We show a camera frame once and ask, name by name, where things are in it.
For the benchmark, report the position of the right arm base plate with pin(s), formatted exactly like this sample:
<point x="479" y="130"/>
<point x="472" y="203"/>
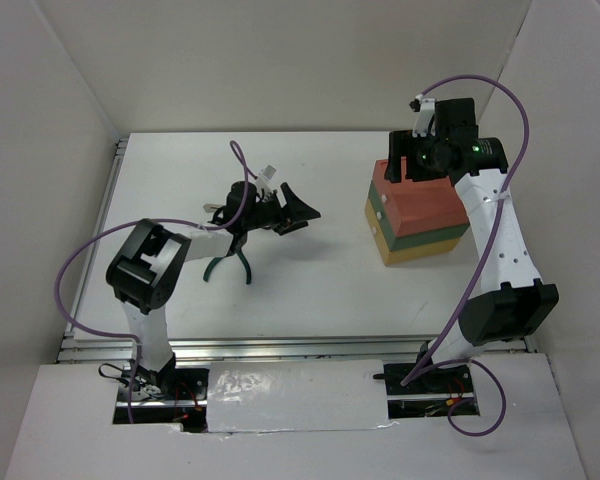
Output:
<point x="435" y="384"/>

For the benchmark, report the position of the white foam board cover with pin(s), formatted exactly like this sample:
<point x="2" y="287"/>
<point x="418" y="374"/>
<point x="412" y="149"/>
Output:
<point x="295" y="396"/>

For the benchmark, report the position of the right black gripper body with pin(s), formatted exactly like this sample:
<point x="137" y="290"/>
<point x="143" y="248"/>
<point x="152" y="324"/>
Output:
<point x="428" y="150"/>

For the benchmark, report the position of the green handled pliers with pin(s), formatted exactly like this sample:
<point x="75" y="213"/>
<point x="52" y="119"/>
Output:
<point x="242" y="265"/>

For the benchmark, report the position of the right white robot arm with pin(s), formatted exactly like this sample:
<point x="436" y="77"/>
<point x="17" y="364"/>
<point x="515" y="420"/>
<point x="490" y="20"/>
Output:
<point x="506" y="298"/>

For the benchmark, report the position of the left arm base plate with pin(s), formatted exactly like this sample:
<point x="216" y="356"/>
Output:
<point x="186" y="387"/>

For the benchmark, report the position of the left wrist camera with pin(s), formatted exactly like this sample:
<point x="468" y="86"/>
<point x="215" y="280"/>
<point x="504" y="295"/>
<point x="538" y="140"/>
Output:
<point x="263" y="180"/>

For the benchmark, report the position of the green middle drawer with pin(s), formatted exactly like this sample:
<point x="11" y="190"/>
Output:
<point x="416" y="239"/>

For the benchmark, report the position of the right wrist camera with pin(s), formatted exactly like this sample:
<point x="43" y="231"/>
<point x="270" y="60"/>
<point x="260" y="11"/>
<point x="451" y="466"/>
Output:
<point x="425" y="110"/>

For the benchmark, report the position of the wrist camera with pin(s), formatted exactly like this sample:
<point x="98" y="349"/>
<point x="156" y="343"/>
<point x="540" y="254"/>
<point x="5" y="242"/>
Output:
<point x="425" y="110"/>
<point x="263" y="180"/>

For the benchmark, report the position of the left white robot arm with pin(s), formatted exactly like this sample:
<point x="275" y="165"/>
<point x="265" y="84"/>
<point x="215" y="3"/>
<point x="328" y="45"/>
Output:
<point x="144" y="272"/>

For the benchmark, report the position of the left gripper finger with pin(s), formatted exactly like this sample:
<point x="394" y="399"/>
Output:
<point x="295" y="208"/>
<point x="284" y="229"/>

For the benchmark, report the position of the red top drawer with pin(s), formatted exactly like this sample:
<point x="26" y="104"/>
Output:
<point x="416" y="207"/>

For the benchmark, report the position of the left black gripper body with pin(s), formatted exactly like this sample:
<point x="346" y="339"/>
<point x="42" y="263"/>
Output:
<point x="269" y="213"/>

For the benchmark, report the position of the yellow bottom drawer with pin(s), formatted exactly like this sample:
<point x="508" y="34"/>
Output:
<point x="399" y="255"/>

